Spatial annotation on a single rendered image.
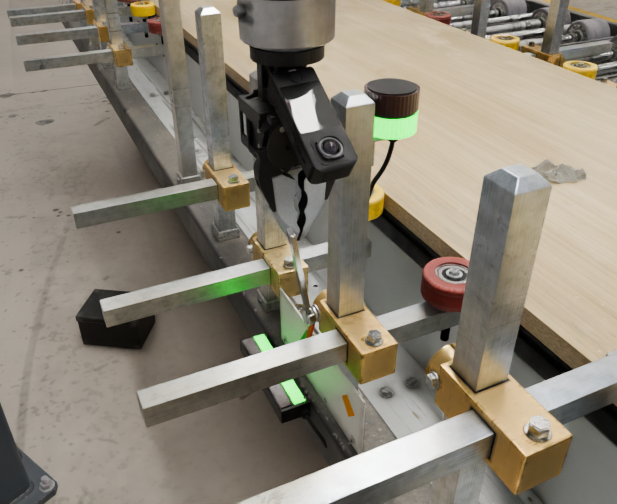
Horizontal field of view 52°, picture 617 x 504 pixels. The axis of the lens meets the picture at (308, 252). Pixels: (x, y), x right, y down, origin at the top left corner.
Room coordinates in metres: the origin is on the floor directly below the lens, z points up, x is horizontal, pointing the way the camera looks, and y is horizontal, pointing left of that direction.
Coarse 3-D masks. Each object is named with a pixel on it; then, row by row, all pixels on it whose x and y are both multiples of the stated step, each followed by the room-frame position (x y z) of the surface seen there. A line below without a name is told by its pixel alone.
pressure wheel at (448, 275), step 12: (432, 264) 0.68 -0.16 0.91; (444, 264) 0.69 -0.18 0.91; (456, 264) 0.69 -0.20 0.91; (468, 264) 0.68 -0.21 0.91; (432, 276) 0.66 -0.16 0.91; (444, 276) 0.66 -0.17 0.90; (456, 276) 0.66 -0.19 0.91; (432, 288) 0.64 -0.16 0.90; (444, 288) 0.63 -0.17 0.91; (456, 288) 0.63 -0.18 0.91; (432, 300) 0.64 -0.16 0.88; (444, 300) 0.63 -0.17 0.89; (456, 300) 0.63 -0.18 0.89; (444, 336) 0.66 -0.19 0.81
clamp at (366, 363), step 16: (320, 304) 0.65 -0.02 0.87; (336, 320) 0.61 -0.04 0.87; (352, 320) 0.61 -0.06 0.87; (368, 320) 0.61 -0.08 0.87; (352, 336) 0.58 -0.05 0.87; (384, 336) 0.58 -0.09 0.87; (352, 352) 0.57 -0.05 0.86; (368, 352) 0.56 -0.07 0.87; (384, 352) 0.56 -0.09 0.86; (352, 368) 0.57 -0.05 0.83; (368, 368) 0.56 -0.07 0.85; (384, 368) 0.57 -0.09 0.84
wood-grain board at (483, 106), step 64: (192, 0) 2.33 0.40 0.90; (256, 64) 1.58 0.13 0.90; (320, 64) 1.58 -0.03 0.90; (384, 64) 1.58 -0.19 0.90; (448, 64) 1.58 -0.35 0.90; (512, 64) 1.58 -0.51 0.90; (448, 128) 1.16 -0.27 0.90; (512, 128) 1.16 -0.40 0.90; (576, 128) 1.16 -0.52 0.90; (384, 192) 0.90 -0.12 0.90; (448, 192) 0.90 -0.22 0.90; (576, 192) 0.90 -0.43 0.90; (448, 256) 0.74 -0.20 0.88; (576, 256) 0.71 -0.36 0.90; (576, 320) 0.58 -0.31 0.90
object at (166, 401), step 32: (384, 320) 0.63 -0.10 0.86; (416, 320) 0.63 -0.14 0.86; (448, 320) 0.65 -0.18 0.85; (288, 352) 0.57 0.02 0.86; (320, 352) 0.57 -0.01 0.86; (160, 384) 0.51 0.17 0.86; (192, 384) 0.51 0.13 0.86; (224, 384) 0.52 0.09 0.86; (256, 384) 0.53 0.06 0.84; (160, 416) 0.48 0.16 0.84
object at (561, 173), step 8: (544, 160) 0.98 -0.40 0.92; (536, 168) 0.98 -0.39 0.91; (544, 168) 0.97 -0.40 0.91; (552, 168) 0.96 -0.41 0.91; (560, 168) 0.95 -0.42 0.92; (568, 168) 0.95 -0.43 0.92; (544, 176) 0.94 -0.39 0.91; (552, 176) 0.94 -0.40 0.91; (560, 176) 0.94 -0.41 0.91; (568, 176) 0.94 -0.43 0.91; (576, 176) 0.95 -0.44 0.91; (584, 176) 0.95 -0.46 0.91
